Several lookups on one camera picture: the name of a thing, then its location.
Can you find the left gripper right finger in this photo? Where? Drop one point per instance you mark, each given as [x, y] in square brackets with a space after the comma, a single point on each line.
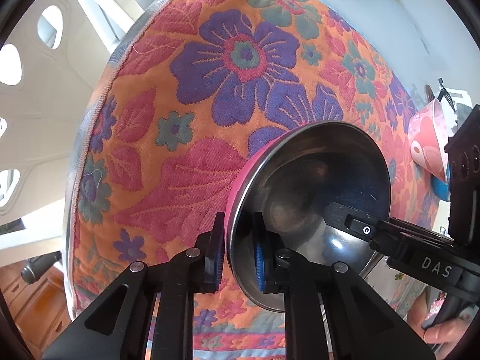
[330, 312]

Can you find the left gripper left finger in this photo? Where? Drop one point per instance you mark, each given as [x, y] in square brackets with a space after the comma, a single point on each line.
[147, 309]

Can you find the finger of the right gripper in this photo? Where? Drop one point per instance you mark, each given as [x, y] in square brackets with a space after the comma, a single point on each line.
[382, 232]

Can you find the red steel bowl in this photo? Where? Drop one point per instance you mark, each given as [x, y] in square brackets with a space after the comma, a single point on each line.
[290, 181]

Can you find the blue steel bowl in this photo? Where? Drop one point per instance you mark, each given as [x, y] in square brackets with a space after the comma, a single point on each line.
[440, 189]

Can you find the right hand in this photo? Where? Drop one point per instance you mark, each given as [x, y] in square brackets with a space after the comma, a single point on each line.
[422, 300]

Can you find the wooden cabinet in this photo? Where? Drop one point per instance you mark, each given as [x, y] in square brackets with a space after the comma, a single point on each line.
[38, 309]

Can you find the pink dotted bowl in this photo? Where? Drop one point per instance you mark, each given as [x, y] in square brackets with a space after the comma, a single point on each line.
[427, 136]

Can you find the floral orange table mat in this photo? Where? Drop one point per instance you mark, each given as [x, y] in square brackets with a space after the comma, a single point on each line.
[201, 87]

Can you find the white chair near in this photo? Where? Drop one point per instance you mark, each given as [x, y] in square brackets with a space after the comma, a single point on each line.
[53, 53]

